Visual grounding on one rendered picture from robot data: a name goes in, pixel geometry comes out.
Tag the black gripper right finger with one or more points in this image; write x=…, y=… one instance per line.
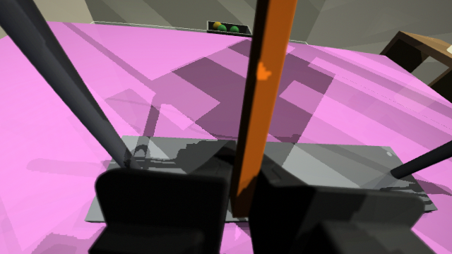
x=285, y=210

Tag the orange handle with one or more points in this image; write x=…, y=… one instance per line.
x=270, y=36

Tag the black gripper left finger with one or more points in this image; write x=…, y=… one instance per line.
x=199, y=199

